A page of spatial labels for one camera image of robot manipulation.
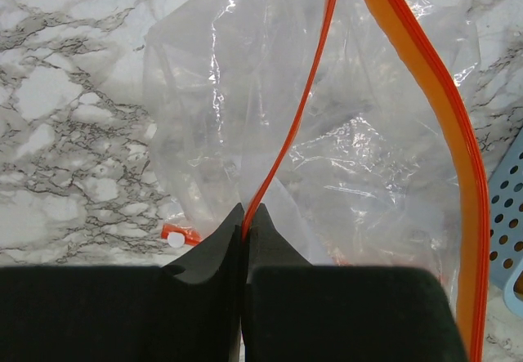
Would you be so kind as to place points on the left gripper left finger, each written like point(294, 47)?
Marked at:
point(186, 310)

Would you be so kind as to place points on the blue plastic basket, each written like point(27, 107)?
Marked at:
point(505, 190)

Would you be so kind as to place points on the clear orange zip bag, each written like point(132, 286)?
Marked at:
point(345, 119)

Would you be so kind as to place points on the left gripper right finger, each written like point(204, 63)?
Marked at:
point(295, 311)

